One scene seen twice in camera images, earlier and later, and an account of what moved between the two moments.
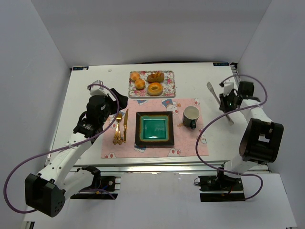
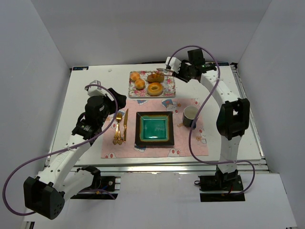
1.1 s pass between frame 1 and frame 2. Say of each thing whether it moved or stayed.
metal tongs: moved
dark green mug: stayed
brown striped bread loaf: stayed
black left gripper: stayed
